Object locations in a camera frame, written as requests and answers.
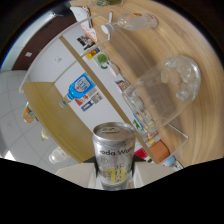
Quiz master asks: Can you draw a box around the clear drinking glass with ice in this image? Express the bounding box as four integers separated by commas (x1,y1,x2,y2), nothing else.
121,54,202,135

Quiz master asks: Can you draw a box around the clear bottle with green cap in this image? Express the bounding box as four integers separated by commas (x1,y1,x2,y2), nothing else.
40,127,51,142

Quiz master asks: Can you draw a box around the orange basket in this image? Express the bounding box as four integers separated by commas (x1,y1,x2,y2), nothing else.
147,139,171,163

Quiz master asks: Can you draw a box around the brown door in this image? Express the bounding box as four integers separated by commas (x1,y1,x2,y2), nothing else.
12,14,78,71

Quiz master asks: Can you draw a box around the orange printed booklet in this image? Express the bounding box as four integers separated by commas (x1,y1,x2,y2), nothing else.
81,24,100,43

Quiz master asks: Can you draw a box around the silver soda water can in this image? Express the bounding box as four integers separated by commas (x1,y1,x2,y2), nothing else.
91,121,137,191

